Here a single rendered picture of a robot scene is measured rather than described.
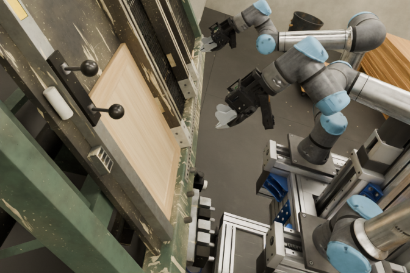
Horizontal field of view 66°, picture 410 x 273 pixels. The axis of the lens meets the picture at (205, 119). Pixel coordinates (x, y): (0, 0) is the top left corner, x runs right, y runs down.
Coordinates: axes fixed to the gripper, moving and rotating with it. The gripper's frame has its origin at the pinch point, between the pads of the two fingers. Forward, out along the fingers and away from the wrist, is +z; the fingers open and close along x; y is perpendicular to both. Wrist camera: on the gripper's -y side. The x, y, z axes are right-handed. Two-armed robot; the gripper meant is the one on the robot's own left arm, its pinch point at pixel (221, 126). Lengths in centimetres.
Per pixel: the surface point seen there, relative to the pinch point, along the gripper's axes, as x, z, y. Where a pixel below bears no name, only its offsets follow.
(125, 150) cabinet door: 4.6, 27.2, 14.5
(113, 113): 19.1, 5.6, 27.1
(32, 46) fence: 17, 7, 49
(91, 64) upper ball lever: 18.9, -0.9, 37.5
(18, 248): 31, 59, 20
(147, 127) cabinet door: -16.8, 31.8, 10.5
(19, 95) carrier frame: -116, 171, 73
